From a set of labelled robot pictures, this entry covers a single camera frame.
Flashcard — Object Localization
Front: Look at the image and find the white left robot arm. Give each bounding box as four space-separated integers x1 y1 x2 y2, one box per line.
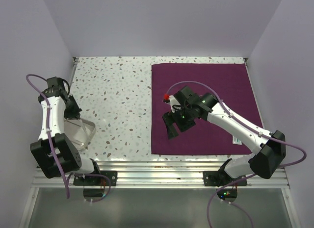
30 88 102 185

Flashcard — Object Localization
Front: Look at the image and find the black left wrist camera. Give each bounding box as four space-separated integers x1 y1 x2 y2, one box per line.
42 76 70 101

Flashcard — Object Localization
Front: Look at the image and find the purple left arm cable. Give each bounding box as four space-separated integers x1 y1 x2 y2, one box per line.
26 74 111 202

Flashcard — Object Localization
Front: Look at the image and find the small green-white packet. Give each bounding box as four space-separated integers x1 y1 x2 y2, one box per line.
232 136 242 145

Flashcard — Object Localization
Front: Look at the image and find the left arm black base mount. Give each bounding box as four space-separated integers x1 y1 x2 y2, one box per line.
73 171 118 186

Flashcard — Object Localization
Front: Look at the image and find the large white suture packet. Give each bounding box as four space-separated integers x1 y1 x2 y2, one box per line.
79 120 89 145

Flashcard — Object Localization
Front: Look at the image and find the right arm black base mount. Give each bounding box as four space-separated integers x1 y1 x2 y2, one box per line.
203 171 248 187

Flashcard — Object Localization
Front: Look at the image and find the purple surgical drape cloth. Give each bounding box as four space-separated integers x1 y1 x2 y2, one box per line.
151 63 262 156

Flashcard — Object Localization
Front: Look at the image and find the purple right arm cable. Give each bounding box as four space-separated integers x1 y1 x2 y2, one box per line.
165 80 308 228

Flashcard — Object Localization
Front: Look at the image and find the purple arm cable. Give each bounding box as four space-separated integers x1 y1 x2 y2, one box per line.
165 80 308 228
26 74 111 202

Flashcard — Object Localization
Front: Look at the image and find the stainless steel tray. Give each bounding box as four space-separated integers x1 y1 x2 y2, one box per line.
64 118 96 151

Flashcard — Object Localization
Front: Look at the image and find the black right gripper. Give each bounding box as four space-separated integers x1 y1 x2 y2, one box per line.
162 105 196 139

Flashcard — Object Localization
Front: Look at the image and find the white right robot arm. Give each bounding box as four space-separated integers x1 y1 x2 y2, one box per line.
162 86 286 186

